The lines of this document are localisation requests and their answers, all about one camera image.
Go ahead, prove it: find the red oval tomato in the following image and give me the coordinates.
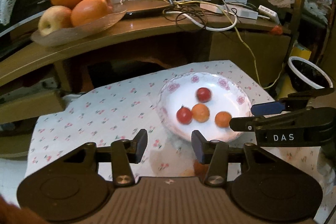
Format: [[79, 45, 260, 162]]
[[196, 88, 212, 103]]

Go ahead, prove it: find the small red pomegranate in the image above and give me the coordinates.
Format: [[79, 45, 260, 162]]
[[176, 106, 193, 124]]

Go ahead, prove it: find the white rimmed black bin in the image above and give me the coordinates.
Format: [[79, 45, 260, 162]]
[[288, 56, 333, 92]]

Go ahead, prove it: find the white floral plate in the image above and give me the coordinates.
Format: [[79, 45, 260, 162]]
[[157, 72, 252, 142]]

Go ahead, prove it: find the small red object on cabinet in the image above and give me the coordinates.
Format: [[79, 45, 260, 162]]
[[269, 25, 283, 35]]

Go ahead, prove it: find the cherry print tablecloth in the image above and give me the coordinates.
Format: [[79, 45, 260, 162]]
[[24, 60, 336, 224]]

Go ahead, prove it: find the white adapter box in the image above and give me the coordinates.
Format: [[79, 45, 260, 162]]
[[258, 5, 280, 24]]

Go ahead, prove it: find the white power strip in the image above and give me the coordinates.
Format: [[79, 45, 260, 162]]
[[200, 3, 259, 19]]

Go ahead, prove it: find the wooden tv cabinet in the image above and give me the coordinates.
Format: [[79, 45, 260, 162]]
[[0, 3, 292, 159]]

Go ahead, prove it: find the dark router with antennas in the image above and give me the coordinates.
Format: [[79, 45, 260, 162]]
[[117, 0, 178, 18]]

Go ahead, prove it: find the woven fruit tray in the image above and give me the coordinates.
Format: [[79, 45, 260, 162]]
[[30, 5, 127, 48]]

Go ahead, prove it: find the yellow apple in tray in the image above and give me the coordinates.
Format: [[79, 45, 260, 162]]
[[38, 6, 72, 36]]

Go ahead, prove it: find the large orange front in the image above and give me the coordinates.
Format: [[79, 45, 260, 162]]
[[71, 0, 113, 27]]

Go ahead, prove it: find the yellow cable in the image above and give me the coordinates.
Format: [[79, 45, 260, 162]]
[[120, 0, 285, 90]]

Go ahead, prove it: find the white cable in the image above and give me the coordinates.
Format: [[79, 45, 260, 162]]
[[165, 9, 238, 32]]

